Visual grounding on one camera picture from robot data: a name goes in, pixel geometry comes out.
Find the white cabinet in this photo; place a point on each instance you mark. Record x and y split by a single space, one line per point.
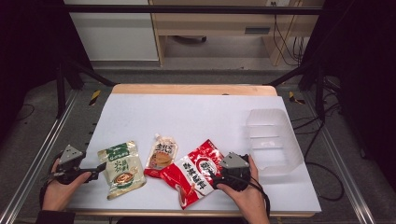
115 34

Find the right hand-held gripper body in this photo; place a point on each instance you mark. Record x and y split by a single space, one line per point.
234 163

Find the cream spout pouch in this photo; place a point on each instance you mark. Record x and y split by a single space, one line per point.
161 157

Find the person's dark clothing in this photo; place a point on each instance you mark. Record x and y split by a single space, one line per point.
180 221

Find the black metal stand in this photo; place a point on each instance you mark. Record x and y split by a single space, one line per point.
320 90
60 90

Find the aluminium floor rail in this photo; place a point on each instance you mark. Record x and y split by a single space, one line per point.
342 168
40 152

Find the black horizontal frame bar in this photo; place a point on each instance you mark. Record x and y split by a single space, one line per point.
186 9

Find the green and gold food packet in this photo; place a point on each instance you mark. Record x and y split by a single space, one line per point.
123 169

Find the person's left hand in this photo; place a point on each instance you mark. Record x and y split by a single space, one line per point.
59 194

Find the light wooden desk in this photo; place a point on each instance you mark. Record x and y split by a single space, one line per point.
218 23

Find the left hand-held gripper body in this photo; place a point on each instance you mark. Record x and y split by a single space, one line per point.
71 154

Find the white foam board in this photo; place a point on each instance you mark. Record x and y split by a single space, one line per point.
193 89

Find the red and white food packet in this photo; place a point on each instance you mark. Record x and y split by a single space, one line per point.
193 174

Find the black curtain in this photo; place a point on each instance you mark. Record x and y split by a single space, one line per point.
364 62
28 46

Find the translucent plastic container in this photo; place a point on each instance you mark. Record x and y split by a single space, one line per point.
274 143

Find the person's right hand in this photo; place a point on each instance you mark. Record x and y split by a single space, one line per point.
250 199

